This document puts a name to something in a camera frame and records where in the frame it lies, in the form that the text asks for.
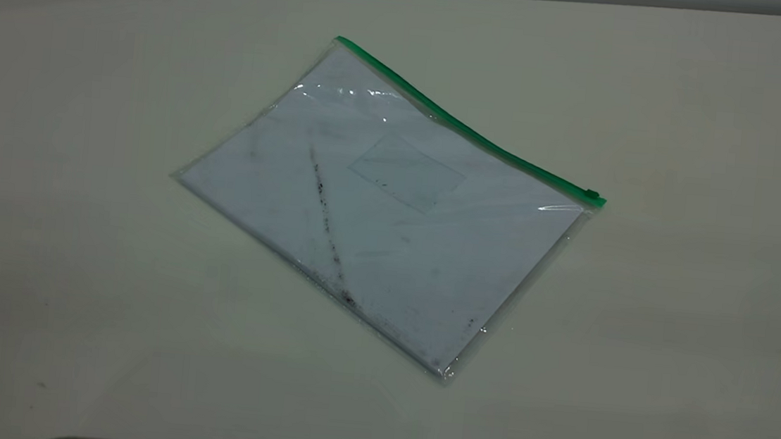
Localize clear zip bag green zipper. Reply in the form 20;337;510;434
156;21;620;399

